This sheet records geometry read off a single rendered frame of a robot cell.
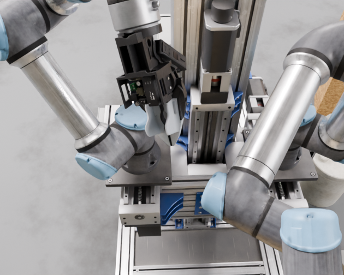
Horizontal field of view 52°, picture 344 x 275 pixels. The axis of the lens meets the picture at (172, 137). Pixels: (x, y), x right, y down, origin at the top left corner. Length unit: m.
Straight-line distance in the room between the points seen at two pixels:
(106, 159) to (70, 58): 2.45
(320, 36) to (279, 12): 3.25
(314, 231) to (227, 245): 1.53
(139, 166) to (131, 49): 0.69
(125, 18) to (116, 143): 0.54
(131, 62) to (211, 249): 1.56
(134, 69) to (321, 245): 0.35
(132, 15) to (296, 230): 0.38
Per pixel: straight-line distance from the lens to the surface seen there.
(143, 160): 1.18
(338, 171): 2.24
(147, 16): 0.56
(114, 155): 1.03
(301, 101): 0.70
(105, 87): 3.05
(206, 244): 2.00
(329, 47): 0.77
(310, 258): 0.51
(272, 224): 0.60
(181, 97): 0.61
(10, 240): 2.43
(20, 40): 0.96
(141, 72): 0.55
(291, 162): 1.27
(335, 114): 1.01
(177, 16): 1.03
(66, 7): 0.97
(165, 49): 0.60
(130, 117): 1.07
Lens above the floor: 2.06
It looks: 51 degrees down
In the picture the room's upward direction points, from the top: straight up
